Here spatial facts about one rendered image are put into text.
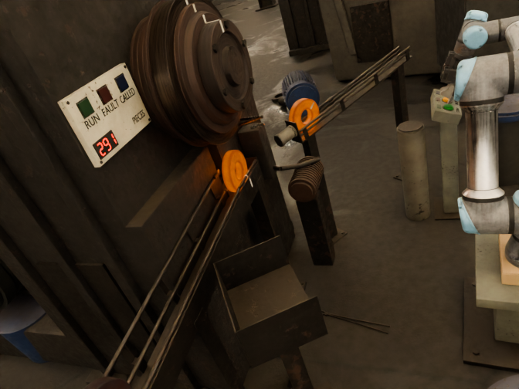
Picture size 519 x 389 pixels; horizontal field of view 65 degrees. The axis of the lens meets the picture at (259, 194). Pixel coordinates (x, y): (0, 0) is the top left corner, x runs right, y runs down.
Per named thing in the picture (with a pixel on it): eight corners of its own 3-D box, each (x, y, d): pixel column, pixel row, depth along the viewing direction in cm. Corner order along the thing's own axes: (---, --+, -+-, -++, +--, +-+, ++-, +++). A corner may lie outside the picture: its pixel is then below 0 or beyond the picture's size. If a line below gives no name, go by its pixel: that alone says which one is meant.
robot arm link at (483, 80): (514, 241, 121) (514, 50, 108) (459, 240, 128) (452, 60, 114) (509, 226, 132) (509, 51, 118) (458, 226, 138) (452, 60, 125)
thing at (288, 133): (276, 145, 183) (272, 134, 179) (290, 134, 186) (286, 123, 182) (284, 148, 178) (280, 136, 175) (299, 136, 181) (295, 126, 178)
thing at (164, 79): (188, 174, 127) (120, 18, 103) (239, 109, 162) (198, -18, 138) (206, 172, 124) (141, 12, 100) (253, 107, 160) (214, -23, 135)
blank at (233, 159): (216, 167, 142) (225, 167, 140) (230, 142, 153) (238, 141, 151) (232, 201, 151) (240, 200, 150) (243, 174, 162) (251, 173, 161)
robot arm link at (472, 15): (467, 13, 148) (466, 8, 154) (456, 43, 155) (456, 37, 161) (490, 16, 146) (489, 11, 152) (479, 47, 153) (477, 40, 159)
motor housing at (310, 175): (309, 269, 203) (283, 180, 175) (317, 240, 220) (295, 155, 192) (335, 270, 198) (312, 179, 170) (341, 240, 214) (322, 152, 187)
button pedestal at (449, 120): (435, 223, 205) (427, 111, 173) (433, 195, 223) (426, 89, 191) (470, 222, 199) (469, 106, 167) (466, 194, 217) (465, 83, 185)
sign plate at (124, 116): (94, 167, 103) (56, 102, 94) (146, 121, 123) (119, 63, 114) (101, 167, 102) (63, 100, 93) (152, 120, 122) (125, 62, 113)
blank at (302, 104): (304, 138, 189) (309, 139, 187) (283, 123, 179) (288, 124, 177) (319, 108, 189) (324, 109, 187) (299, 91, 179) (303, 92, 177)
